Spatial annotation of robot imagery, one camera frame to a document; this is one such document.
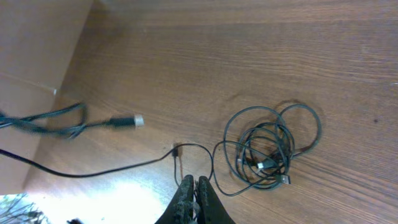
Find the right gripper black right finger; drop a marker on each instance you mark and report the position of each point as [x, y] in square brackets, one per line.
[212, 210]

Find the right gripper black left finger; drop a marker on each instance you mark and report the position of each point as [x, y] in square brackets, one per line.
[180, 208]

